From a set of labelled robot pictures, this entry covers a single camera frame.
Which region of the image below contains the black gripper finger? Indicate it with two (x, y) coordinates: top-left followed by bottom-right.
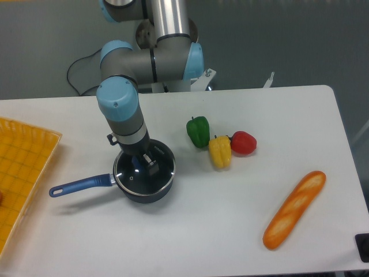
(131, 156), (144, 170)
(142, 154), (159, 175)

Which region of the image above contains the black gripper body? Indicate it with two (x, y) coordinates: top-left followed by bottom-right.
(119, 132), (150, 156)

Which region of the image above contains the glass pot lid blue knob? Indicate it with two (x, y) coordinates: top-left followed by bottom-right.
(113, 139), (176, 197)

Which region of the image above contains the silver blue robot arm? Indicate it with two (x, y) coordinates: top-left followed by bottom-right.
(96, 1), (204, 175)

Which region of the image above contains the dark blue saucepan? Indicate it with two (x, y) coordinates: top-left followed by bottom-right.
(48, 139), (176, 204)

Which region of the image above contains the green bell pepper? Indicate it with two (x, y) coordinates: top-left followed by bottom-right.
(186, 116), (210, 148)

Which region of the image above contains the yellow bell pepper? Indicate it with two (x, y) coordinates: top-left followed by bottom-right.
(208, 136), (232, 169)

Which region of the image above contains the red bell pepper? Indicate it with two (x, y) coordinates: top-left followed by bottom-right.
(227, 130), (257, 156)

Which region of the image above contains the yellow woven basket tray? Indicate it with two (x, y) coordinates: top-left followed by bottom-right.
(1, 117), (62, 253)

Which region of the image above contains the orange baguette bread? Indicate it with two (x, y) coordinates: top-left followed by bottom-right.
(262, 171), (326, 250)

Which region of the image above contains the black corner device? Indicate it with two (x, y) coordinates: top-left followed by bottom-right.
(355, 233), (369, 263)

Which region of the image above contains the black floor cable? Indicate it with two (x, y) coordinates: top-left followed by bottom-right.
(66, 47), (102, 96)

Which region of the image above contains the white stand foot bracket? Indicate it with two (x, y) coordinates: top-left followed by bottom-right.
(263, 72), (274, 88)

